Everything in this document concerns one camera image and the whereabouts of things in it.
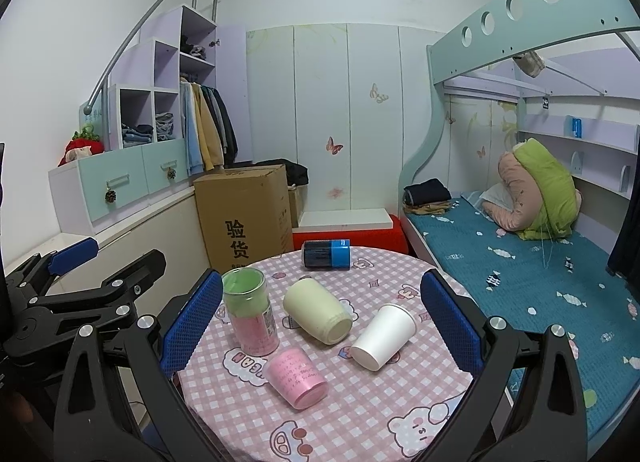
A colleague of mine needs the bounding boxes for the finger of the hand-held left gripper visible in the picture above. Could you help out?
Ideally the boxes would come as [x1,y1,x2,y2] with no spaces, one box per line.
[4,237,100,303]
[30,249,167,343]

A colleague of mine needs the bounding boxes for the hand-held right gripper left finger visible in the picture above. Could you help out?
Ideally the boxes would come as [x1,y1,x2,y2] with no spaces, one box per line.
[52,269,224,462]

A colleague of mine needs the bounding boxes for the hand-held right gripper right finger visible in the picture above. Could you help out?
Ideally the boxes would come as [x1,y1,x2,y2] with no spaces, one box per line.
[415,269,589,462]

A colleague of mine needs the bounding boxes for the white paper cup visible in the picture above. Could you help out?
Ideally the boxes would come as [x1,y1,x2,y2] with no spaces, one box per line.
[349,304,418,371]

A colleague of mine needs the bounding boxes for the pink plastic cup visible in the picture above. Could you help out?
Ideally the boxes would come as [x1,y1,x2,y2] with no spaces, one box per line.
[263,347,329,411]

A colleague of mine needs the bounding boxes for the cream plastic cup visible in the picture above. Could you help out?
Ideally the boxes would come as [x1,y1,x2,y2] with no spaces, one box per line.
[282,278,354,344]

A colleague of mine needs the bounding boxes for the blue and black cup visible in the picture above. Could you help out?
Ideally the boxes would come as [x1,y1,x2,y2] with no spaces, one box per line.
[301,239,351,270]

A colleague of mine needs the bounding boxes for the white low cabinet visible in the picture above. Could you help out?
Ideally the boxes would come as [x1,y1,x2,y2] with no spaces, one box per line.
[7,182,212,295]

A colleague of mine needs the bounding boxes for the purple stair cabinet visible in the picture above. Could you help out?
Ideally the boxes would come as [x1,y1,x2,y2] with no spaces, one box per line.
[48,4,248,237]

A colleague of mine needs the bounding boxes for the blue candy print bedsheet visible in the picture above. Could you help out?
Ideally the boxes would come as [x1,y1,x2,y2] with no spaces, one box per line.
[410,191,640,443]

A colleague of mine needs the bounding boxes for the red plush toy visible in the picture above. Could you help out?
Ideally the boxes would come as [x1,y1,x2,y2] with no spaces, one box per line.
[58,124,105,167]

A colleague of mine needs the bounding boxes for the large cardboard box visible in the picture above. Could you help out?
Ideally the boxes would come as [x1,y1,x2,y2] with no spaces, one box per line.
[193,165,295,273]

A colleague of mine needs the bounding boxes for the pink checkered tablecloth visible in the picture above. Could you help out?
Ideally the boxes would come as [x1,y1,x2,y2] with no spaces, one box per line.
[172,245,482,462]

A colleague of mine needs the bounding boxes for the red storage stool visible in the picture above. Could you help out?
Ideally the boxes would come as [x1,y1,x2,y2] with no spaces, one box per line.
[292,214,409,255]

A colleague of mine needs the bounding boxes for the folded jeans stack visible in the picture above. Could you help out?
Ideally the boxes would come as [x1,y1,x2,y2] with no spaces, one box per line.
[121,124,154,148]

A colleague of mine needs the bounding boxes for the folded dark clothes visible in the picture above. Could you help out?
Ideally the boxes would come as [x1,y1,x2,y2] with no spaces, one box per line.
[403,179,454,217]

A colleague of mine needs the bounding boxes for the white pillow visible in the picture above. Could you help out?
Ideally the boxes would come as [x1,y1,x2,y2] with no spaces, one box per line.
[477,185,516,215]

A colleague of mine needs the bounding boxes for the pink quilt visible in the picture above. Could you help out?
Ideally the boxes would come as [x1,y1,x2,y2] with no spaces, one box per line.
[497,142,584,243]

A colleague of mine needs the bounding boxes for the white board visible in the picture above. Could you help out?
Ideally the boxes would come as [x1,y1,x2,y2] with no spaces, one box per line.
[298,208,393,229]

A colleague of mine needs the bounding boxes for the folded grey clothes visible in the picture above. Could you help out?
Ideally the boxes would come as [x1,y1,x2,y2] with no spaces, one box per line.
[155,113,175,143]

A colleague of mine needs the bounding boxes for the small cardboard box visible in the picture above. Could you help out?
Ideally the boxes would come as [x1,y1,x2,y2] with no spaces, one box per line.
[287,185,306,229]

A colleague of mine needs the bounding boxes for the light blue hanging shirt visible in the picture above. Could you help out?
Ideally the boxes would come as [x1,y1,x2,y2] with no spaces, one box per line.
[180,80,200,175]

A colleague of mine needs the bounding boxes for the yellow hanging jacket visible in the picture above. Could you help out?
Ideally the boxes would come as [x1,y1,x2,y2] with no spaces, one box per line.
[194,84,224,170]

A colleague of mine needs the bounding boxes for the green quilt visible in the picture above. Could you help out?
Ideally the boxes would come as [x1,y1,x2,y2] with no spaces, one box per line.
[514,138,577,241]

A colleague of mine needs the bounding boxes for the dark hanging jacket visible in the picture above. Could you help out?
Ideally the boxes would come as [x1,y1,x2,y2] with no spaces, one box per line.
[210,86,239,166]

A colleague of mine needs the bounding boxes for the black clothes pile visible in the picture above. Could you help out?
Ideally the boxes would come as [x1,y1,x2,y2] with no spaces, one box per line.
[254,158,309,187]

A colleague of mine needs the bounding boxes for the dark hanging cloth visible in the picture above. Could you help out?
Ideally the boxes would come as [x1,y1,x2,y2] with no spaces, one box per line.
[606,176,640,289]

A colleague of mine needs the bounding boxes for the dark clothes on shelf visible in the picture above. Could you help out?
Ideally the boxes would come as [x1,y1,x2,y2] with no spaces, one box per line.
[181,34,207,60]

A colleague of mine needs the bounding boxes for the grey metal handrail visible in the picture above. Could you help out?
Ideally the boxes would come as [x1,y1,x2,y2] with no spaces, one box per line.
[82,0,222,115]

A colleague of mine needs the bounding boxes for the white butterfly wardrobe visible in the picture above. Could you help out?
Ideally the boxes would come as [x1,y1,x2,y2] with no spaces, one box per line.
[245,22,449,215]

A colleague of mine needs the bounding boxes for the grey hanging bag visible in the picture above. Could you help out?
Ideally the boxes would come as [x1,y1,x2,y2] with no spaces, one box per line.
[515,52,545,78]

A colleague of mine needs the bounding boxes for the teal bunk bed frame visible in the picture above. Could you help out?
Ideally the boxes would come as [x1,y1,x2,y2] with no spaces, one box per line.
[400,0,640,462]

